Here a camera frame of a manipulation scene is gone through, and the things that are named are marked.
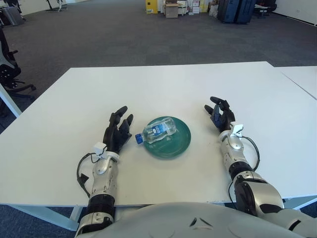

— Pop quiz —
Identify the white slanted table leg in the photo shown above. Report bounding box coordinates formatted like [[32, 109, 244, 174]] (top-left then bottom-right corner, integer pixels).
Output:
[[0, 83, 22, 117]]

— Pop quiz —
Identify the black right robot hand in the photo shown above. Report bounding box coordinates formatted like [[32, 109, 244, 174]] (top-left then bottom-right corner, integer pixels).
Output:
[[204, 96, 236, 136]]

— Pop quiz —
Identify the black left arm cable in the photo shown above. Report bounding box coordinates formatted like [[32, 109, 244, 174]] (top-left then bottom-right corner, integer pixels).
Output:
[[76, 151, 106, 199]]

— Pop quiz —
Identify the stack of white cartons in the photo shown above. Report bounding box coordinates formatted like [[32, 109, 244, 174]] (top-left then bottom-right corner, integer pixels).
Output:
[[189, 0, 211, 14]]

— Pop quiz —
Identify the white plastic bag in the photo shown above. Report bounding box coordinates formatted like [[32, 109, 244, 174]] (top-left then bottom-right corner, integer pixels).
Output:
[[209, 3, 220, 17]]

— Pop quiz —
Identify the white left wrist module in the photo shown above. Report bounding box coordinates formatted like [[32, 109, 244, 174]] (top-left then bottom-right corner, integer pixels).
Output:
[[93, 142, 107, 158]]

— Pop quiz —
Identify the green round plate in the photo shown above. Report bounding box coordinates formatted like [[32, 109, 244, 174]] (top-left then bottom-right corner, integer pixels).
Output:
[[142, 116, 192, 159]]

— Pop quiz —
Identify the black and white stand base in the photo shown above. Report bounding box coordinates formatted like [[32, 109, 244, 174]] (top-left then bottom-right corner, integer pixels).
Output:
[[46, 0, 67, 12]]

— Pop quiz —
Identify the small white side desk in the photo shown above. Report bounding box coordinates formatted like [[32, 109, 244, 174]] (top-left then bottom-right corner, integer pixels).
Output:
[[255, 3, 278, 19]]

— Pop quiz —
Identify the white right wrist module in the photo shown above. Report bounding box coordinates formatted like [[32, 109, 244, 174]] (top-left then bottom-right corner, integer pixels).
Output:
[[229, 123, 245, 137]]

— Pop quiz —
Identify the grey robot torso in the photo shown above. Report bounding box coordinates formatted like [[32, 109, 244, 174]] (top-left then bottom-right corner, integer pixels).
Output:
[[79, 202, 295, 238]]

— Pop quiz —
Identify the black office chair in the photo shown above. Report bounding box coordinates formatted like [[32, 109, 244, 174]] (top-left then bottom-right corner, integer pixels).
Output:
[[0, 24, 37, 99]]

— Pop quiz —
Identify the grey hard suitcase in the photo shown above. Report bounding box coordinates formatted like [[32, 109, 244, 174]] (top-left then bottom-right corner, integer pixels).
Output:
[[2, 6, 25, 25]]

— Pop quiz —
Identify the clear water bottle blue cap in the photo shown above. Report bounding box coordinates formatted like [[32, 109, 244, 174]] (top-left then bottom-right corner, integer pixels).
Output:
[[135, 118, 177, 145]]

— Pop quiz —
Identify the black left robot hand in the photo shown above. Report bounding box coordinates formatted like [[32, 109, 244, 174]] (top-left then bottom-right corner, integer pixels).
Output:
[[103, 106, 134, 153]]

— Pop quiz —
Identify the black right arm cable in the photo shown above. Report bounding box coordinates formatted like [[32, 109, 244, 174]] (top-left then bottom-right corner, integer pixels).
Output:
[[227, 135, 261, 203]]

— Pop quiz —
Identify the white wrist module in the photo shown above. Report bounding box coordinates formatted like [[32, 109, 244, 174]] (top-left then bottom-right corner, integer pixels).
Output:
[[229, 123, 245, 137], [93, 142, 107, 158]]

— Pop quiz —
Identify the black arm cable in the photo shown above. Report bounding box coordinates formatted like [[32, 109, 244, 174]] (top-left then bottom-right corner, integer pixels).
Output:
[[76, 151, 106, 199], [227, 135, 261, 203]]

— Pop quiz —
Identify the white low shelf unit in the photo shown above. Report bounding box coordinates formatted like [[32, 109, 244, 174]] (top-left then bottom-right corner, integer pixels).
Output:
[[178, 0, 194, 16]]

